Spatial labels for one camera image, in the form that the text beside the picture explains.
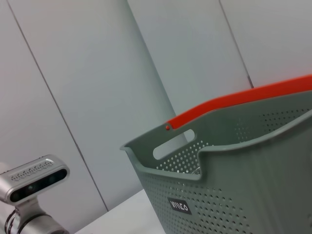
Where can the glass teacup with black sleeve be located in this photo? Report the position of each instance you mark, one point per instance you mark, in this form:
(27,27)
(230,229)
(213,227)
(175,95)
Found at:
(198,170)

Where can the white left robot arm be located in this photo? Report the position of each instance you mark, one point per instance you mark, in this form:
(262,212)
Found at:
(36,225)

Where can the grey perforated storage basket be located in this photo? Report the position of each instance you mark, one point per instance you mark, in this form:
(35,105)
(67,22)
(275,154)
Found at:
(243,195)

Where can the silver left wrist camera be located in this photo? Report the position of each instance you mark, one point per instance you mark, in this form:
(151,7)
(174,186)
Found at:
(36,175)

